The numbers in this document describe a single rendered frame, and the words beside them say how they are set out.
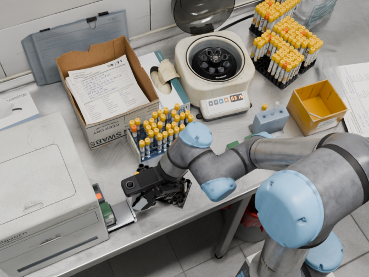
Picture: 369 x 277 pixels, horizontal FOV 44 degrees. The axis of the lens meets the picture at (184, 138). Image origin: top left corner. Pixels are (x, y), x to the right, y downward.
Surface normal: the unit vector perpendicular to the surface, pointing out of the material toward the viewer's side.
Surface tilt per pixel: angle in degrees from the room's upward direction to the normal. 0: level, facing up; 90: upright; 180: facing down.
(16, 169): 0
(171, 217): 0
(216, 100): 25
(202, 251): 0
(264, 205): 82
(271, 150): 67
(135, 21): 90
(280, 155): 77
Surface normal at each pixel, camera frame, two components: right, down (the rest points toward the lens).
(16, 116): 0.01, -0.50
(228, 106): 0.17, -0.10
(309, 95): 0.37, 0.81
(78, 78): 0.24, -0.43
